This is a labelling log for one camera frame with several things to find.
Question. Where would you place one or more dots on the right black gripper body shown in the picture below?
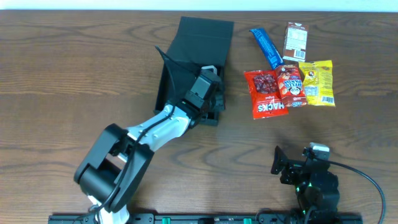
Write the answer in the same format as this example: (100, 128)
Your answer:
(286, 171)

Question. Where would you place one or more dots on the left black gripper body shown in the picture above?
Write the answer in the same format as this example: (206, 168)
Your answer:
(218, 101)

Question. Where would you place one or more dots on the black gift box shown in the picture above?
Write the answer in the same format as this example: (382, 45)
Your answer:
(198, 43)

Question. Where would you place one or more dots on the red Hacks candy bag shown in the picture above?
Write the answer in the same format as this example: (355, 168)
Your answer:
(265, 95)

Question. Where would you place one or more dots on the blue cookie packet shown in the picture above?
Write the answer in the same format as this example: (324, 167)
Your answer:
(268, 48)

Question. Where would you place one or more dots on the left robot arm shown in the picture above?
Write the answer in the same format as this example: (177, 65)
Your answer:
(116, 163)

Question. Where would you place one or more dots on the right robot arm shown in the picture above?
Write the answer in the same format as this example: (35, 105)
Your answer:
(315, 186)

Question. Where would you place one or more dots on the Hello Panda biscuit box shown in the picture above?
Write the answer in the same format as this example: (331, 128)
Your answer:
(290, 86)

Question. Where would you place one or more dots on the yellow snack bag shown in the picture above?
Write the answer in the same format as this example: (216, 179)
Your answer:
(318, 82)

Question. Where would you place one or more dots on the brown drink carton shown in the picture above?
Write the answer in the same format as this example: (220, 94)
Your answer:
(295, 45)

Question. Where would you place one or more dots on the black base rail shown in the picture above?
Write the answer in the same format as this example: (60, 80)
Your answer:
(148, 218)

